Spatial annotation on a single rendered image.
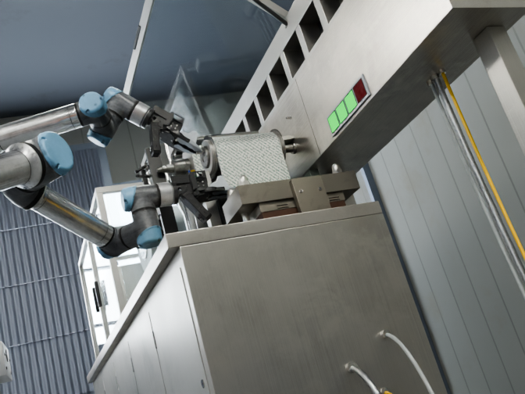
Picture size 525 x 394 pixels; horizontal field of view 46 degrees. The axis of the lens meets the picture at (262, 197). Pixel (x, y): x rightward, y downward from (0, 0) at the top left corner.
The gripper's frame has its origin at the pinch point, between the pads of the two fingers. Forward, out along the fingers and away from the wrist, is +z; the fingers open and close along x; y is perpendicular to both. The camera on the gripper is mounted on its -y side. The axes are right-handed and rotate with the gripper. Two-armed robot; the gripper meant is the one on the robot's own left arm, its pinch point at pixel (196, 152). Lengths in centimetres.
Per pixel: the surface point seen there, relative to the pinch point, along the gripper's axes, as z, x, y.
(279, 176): 28.0, -4.7, 4.7
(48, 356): -29, 312, -29
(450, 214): 137, 90, 99
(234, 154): 11.4, -4.7, 3.6
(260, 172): 21.7, -4.7, 2.4
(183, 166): -2.2, 23.5, 6.1
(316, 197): 38.0, -26.3, -9.3
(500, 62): 55, -81, 16
